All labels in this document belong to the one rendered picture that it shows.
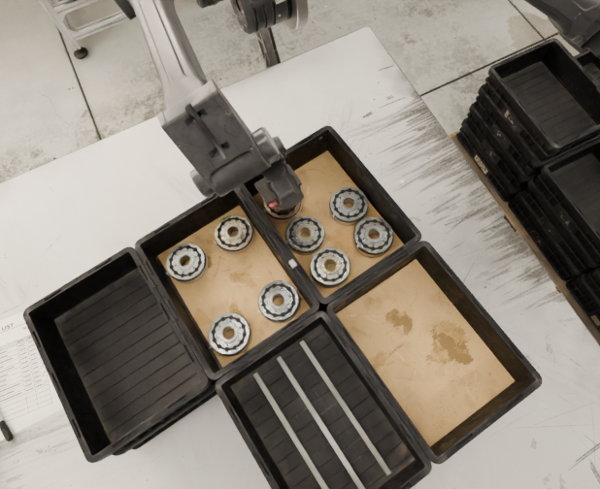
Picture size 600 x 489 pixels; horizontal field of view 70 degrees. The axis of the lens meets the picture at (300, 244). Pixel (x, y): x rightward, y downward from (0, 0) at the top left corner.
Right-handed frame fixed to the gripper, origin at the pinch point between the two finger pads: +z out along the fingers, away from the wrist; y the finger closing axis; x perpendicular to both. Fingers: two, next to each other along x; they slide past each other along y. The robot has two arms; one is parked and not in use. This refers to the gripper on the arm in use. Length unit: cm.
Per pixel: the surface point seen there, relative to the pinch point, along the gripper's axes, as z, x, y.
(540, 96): 39, -2, 113
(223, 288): 3.9, -11.6, -25.4
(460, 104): 88, 33, 121
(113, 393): 4, -19, -61
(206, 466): 17, -46, -53
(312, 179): 4.2, 2.0, 11.0
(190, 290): 3.9, -7.3, -33.0
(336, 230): 4.2, -14.4, 8.1
